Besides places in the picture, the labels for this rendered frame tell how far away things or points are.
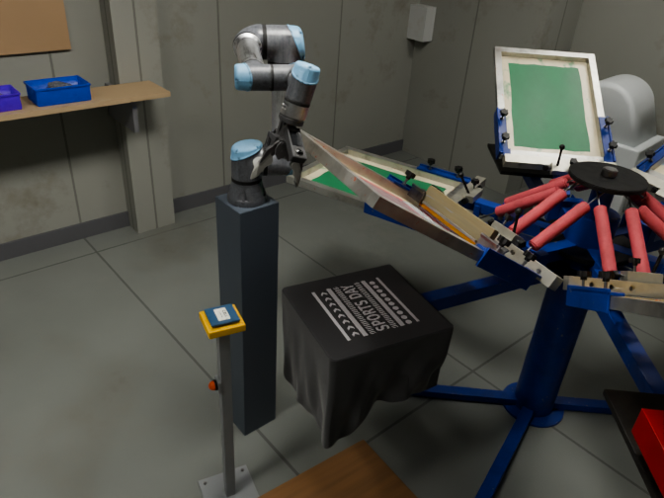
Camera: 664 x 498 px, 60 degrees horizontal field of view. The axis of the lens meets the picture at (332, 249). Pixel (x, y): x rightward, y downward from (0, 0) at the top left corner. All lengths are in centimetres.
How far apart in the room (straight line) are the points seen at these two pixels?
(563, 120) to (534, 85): 28
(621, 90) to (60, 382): 409
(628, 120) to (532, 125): 145
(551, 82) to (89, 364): 303
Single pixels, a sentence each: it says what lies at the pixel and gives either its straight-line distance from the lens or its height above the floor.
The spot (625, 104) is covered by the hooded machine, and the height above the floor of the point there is 112.
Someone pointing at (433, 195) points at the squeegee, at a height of 128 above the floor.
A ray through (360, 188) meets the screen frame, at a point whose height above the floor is 154.
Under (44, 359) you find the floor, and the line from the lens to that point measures 354.
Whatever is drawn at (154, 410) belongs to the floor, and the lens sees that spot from 310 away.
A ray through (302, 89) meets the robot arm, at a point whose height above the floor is 177.
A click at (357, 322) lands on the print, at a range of 205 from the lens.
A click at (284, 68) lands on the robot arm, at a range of 173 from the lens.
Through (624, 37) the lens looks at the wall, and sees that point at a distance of 548.
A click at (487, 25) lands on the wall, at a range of 551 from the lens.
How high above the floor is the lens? 220
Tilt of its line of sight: 31 degrees down
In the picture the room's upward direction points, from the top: 4 degrees clockwise
